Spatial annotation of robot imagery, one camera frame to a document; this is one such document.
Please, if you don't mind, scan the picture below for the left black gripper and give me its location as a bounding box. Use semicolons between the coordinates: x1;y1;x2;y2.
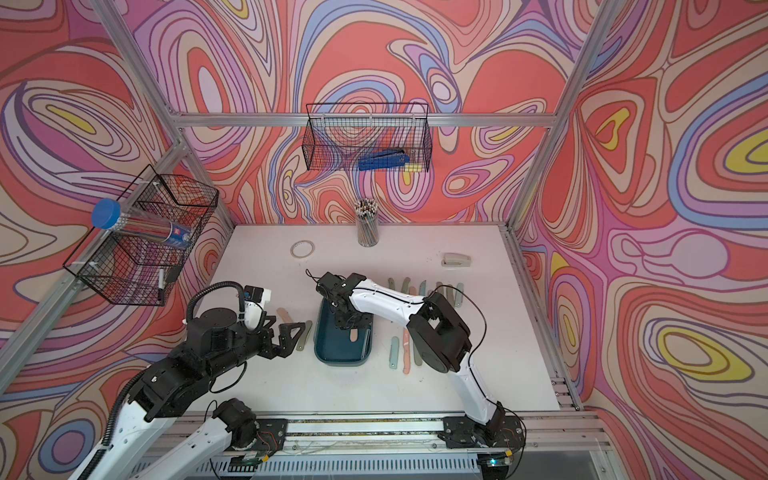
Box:
205;313;307;383

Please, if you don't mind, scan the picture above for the teal knife row end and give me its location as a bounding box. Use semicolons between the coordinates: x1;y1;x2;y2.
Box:
454;282;464;308

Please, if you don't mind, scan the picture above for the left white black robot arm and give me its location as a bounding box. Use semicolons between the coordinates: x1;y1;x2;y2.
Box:
72;281;306;479

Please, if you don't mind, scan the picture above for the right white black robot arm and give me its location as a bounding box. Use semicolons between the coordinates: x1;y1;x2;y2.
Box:
312;272;506;448

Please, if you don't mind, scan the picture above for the dark teal storage tray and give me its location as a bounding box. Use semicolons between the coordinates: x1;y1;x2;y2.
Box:
314;300;373;367

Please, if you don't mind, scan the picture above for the masking tape roll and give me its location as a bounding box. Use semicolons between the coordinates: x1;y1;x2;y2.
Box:
289;239;316;260

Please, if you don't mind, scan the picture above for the clear pencil cup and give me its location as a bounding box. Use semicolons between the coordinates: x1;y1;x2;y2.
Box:
355;198;379;247

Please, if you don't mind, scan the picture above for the small white stapler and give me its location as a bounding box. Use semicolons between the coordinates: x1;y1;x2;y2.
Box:
441;252;472;269

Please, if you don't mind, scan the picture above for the black marker in basket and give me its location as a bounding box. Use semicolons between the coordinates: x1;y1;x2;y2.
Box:
157;268;165;303

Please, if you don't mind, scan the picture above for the blue tool in basket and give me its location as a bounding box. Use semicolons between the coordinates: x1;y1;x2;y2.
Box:
357;149;410;171

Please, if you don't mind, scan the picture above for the blue capped clear tube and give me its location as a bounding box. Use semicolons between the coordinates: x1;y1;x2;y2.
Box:
91;199;192;249

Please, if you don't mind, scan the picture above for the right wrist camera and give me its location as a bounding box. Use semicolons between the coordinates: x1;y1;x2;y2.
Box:
316;272;346;302

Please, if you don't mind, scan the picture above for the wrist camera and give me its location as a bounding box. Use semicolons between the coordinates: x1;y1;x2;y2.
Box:
243;285;271;331
316;272;346;302

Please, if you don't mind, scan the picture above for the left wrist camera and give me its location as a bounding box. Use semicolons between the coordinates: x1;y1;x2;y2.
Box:
243;285;271;331

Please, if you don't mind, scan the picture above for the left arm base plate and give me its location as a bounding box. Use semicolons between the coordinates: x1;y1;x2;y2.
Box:
224;418;288;454

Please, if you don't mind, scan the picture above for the left black wire basket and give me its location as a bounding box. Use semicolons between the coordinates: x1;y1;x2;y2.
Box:
63;166;219;306

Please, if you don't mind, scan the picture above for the black wire basket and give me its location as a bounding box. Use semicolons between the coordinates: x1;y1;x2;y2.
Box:
63;166;219;306
302;101;433;173

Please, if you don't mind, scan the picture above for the back black wire basket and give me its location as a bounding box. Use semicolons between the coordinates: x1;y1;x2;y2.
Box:
302;101;433;173

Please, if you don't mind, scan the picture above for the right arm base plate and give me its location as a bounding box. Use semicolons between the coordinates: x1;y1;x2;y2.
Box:
437;415;526;451

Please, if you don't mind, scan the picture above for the aluminium rail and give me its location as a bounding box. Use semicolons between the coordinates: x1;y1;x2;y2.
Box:
266;411;611;455

